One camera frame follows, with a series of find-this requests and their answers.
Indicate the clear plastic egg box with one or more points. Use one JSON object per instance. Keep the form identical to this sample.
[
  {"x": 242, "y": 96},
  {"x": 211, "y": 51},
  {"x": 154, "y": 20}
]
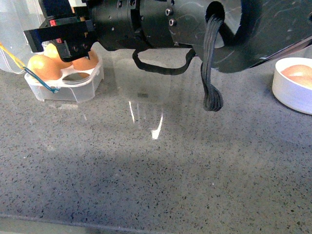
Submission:
[{"x": 16, "y": 16}]

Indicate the brown egg front left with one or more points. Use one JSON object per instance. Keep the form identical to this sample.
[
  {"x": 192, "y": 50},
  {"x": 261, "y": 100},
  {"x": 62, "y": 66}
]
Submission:
[{"x": 44, "y": 67}]

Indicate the white bowl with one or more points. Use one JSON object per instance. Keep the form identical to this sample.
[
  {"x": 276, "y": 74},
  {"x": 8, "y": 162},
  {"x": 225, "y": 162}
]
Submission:
[{"x": 288, "y": 92}]

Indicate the brown egg in bowl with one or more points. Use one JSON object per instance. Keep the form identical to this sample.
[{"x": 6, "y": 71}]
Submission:
[
  {"x": 297, "y": 71},
  {"x": 304, "y": 81}
]

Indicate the brown egg back left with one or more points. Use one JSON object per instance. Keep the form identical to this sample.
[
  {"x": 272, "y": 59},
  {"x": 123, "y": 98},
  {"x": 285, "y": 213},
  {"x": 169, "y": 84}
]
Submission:
[{"x": 51, "y": 52}]

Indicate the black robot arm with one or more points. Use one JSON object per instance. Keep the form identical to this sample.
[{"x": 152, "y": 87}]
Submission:
[{"x": 252, "y": 31}]

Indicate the brown egg back right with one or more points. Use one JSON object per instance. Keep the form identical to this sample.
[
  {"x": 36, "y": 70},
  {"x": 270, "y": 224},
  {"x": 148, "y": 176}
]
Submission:
[{"x": 86, "y": 63}]

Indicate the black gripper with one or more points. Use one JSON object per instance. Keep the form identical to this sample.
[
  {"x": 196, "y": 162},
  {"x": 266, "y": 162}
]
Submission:
[{"x": 69, "y": 28}]

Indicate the blue rubber band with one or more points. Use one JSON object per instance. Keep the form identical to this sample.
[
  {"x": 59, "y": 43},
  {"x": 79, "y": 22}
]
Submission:
[{"x": 43, "y": 83}]

